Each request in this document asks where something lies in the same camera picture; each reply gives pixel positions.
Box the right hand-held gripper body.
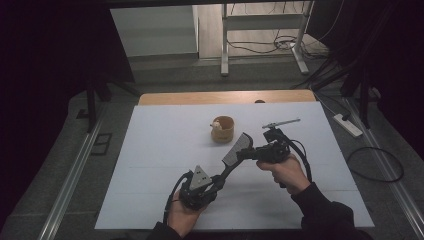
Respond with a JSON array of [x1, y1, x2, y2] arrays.
[[257, 117, 301, 164]]

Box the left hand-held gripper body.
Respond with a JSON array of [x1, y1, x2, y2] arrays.
[[179, 165, 219, 212]]

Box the person's right hand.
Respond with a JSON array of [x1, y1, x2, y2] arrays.
[[255, 153, 312, 197]]

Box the person's left hand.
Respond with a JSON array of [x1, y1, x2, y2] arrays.
[[166, 189, 208, 239]]

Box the round wooden cup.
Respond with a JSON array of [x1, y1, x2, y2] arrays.
[[209, 115, 236, 145]]

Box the white table mat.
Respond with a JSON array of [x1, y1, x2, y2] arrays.
[[94, 101, 375, 232]]

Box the wooden table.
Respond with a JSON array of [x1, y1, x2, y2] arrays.
[[137, 88, 317, 107]]

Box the white power strip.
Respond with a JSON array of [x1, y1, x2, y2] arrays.
[[332, 113, 364, 139]]

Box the black tripod stand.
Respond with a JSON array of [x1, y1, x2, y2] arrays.
[[75, 71, 143, 134], [293, 54, 383, 130]]

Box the white metal stand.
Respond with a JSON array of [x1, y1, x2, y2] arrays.
[[220, 0, 315, 77]]

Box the grey panel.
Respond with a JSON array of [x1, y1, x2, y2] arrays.
[[109, 4, 200, 58]]

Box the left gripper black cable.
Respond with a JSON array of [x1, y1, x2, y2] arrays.
[[162, 169, 195, 225]]

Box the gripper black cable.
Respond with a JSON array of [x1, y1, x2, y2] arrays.
[[162, 169, 195, 225], [283, 131, 314, 188]]

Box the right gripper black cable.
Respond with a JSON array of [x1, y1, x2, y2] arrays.
[[283, 131, 314, 188]]

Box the black floor socket frame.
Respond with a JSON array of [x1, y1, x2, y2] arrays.
[[90, 132, 113, 156]]

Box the tangled black floor cables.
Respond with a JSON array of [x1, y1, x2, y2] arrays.
[[226, 31, 329, 60]]

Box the metal floor rail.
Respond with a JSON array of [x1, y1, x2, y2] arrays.
[[37, 118, 106, 240], [344, 98, 424, 239]]

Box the black looped cable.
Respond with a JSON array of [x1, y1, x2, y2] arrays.
[[345, 146, 405, 184]]

